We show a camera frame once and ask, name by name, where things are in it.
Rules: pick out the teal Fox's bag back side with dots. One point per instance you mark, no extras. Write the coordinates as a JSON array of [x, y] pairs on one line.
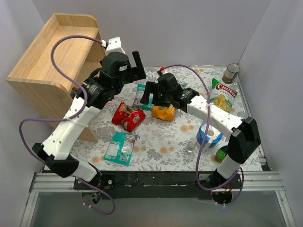
[[137, 100]]

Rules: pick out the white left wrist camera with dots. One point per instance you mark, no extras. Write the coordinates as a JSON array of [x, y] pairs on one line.
[[112, 45]]

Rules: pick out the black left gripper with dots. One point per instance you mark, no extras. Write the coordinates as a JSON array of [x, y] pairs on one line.
[[136, 71]]

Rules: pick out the teal fox's bag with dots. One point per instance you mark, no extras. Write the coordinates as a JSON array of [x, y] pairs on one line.
[[120, 148], [137, 100]]

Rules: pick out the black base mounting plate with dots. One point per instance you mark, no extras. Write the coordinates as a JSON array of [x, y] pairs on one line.
[[158, 184]]

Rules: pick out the floral patterned table mat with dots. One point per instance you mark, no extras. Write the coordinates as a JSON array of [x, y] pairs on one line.
[[160, 145]]

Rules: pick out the tin can orange label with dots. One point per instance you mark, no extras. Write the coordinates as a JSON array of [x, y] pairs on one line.
[[231, 71]]

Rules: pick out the green white Chuba chips bag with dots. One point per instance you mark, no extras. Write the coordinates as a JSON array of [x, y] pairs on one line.
[[222, 96]]

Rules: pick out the wooden shelf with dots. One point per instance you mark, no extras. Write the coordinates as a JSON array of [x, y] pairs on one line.
[[34, 76]]

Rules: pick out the aluminium frame rail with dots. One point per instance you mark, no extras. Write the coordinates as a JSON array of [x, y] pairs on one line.
[[260, 201]]

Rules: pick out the green glass bottle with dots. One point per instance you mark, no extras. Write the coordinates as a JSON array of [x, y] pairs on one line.
[[221, 154]]

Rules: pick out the small clear plastic bottle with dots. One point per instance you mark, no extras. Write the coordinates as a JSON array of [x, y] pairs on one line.
[[191, 144]]

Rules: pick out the teal Fox's bag near front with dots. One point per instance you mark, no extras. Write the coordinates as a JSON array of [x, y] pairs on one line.
[[120, 148]]

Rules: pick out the red Lot 100 fruit gummy bag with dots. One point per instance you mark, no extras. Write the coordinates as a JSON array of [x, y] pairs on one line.
[[128, 117]]

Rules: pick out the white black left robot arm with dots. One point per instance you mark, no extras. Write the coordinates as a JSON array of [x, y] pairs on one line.
[[101, 87]]

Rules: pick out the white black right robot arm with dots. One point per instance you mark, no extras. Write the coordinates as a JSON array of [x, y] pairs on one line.
[[243, 134]]

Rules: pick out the orange Lot 100 mango gummy bag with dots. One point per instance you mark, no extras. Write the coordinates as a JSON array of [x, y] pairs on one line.
[[164, 113]]

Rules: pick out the Fox's mint blossom candy bag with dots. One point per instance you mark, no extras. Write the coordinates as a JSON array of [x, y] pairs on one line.
[[182, 83]]

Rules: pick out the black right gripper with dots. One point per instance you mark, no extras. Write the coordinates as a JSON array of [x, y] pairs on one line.
[[155, 95]]

